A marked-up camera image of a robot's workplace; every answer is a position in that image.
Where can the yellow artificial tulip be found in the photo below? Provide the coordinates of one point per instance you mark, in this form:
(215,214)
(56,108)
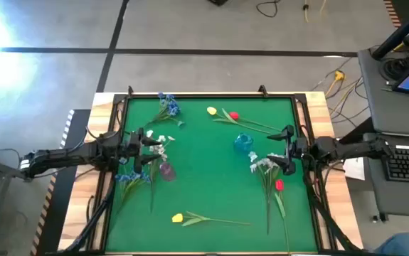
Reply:
(177,218)
(211,110)

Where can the black metal rig frame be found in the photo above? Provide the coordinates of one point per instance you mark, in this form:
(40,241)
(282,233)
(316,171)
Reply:
(207,95)

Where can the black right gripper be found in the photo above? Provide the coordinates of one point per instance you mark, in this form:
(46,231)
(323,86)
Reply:
(298,147)

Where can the black striped floor plate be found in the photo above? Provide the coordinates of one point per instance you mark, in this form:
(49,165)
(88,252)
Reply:
(392,14)
(60,199)

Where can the white artificial flower bunch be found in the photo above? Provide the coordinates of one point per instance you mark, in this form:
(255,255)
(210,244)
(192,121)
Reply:
(160,138)
(252,155)

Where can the blue artificial flower bunch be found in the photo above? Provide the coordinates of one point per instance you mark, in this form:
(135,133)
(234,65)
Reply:
(170,106)
(131,176)

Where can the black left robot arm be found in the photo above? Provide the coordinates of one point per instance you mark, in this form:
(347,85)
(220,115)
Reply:
(65,156)

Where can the thick black pole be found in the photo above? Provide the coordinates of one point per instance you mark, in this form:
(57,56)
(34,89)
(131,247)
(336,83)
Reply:
(399,33)

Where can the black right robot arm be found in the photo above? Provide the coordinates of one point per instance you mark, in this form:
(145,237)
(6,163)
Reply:
(353,149)

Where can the grey computer cart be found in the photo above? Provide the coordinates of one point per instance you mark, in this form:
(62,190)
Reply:
(389,113)

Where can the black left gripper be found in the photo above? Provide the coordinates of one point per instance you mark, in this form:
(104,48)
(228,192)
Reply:
(131,147)

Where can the green table mat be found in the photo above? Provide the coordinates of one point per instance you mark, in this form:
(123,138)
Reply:
(207,177)

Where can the purple ribbed glass vase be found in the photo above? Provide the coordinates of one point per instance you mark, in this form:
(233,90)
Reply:
(167,171)

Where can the blue embossed glass vase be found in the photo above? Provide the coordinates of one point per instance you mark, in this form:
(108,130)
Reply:
(244,143)

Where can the person's leg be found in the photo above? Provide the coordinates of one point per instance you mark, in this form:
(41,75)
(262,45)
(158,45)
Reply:
(403,247)

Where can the black computer keyboard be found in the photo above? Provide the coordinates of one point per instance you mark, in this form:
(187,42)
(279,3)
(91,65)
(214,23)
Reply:
(407,165)

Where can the white paper sheet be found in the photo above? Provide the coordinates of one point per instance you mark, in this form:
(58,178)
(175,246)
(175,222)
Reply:
(355,170)

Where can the black table clamp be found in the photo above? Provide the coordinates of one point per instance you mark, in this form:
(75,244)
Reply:
(130,90)
(262,90)

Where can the red artificial tulip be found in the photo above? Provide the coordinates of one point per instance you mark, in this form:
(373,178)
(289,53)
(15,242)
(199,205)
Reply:
(234,115)
(279,185)

